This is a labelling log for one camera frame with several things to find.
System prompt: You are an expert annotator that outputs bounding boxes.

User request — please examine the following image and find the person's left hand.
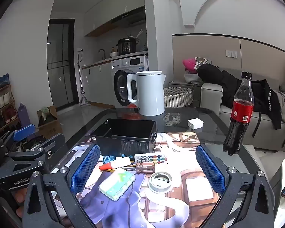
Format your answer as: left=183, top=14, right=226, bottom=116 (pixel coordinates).
left=15, top=189, right=27, bottom=219

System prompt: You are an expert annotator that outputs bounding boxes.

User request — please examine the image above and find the pink cloth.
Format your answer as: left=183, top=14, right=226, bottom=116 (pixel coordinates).
left=182, top=58, right=197, bottom=72

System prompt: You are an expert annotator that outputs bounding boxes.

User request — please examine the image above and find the shoe rack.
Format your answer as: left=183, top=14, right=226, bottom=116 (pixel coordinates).
left=0, top=73, right=22, bottom=136

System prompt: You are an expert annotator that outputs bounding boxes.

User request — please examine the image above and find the white charger adapter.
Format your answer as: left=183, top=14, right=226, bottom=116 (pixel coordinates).
left=188, top=118, right=204, bottom=131

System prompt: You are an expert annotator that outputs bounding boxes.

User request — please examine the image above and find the range hood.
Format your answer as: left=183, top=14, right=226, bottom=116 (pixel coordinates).
left=110, top=6, right=146, bottom=26

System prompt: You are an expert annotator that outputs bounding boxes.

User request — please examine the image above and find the patterned cloth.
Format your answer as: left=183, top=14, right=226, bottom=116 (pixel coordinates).
left=194, top=56, right=212, bottom=67

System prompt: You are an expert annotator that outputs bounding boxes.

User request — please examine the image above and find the black jacket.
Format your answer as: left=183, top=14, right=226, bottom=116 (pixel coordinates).
left=197, top=64, right=282, bottom=130

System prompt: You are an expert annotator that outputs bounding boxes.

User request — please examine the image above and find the white upper cabinet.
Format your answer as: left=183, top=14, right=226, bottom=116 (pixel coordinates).
left=83, top=0, right=145, bottom=37

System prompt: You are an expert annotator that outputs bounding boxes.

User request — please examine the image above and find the purple bag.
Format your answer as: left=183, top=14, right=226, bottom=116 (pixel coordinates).
left=17, top=103, right=31, bottom=127

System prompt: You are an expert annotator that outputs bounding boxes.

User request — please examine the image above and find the black pressure cooker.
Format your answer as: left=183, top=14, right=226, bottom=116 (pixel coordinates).
left=118, top=37, right=136, bottom=56

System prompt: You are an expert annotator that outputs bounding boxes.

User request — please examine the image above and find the grey sofa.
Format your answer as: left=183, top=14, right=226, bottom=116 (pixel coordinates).
left=201, top=59, right=285, bottom=152

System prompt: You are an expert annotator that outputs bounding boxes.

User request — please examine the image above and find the white lower cabinet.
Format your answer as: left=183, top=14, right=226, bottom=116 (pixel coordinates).
left=81, top=62, right=116, bottom=106

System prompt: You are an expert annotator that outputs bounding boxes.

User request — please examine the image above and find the white electric kettle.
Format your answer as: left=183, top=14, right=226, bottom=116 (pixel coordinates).
left=126, top=70, right=167, bottom=116

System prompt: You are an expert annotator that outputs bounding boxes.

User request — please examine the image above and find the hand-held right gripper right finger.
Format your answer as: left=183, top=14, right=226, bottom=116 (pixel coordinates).
left=195, top=144, right=276, bottom=228

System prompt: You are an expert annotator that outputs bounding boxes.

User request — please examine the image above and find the black cardboard box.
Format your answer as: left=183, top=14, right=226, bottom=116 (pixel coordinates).
left=89, top=118, right=158, bottom=157

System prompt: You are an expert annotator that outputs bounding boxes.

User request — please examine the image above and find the printed table mat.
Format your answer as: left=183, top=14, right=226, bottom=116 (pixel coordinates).
left=50, top=131, right=231, bottom=228

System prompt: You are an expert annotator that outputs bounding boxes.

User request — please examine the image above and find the white washing machine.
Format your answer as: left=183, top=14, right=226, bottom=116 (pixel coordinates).
left=110, top=55, right=149, bottom=107

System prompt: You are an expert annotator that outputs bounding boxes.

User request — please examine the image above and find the cola bottle with red label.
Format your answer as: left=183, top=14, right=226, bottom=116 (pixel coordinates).
left=222, top=71, right=254, bottom=157

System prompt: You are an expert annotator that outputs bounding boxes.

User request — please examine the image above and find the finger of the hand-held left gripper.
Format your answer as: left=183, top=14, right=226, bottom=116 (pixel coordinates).
left=0, top=134, right=66, bottom=178
left=0, top=124, right=36, bottom=158

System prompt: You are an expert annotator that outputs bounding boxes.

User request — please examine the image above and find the white wicker basket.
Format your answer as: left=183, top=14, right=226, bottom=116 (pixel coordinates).
left=163, top=87, right=194, bottom=108

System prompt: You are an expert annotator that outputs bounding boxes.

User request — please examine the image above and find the mop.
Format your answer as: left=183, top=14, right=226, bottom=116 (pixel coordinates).
left=76, top=53, right=91, bottom=107

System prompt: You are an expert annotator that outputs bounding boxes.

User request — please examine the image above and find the dark glass door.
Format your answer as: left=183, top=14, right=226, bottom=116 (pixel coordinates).
left=47, top=18, right=76, bottom=112

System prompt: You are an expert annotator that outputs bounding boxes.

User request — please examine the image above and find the white round ring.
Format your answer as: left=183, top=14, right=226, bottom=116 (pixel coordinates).
left=148, top=172, right=173, bottom=193

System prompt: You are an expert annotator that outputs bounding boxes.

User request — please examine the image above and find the white cabinet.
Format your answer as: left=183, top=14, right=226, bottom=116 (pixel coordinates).
left=81, top=62, right=116, bottom=106
left=83, top=0, right=145, bottom=37

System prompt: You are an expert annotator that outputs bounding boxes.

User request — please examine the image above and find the brown cardboard box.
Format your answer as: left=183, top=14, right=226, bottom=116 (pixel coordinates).
left=36, top=105, right=63, bottom=139

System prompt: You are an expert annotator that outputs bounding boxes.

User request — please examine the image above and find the red capped white tube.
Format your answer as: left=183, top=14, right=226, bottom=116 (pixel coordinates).
left=99, top=157, right=131, bottom=171

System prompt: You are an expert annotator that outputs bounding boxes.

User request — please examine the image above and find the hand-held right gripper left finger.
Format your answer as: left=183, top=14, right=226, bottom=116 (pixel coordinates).
left=22, top=144, right=101, bottom=228

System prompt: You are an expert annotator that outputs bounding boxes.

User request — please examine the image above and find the clear handled screwdriver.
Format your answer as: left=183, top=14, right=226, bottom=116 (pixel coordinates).
left=123, top=161, right=156, bottom=174

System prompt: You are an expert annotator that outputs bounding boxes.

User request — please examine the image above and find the green white tissue pack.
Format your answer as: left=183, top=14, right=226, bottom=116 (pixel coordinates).
left=98, top=168, right=136, bottom=200

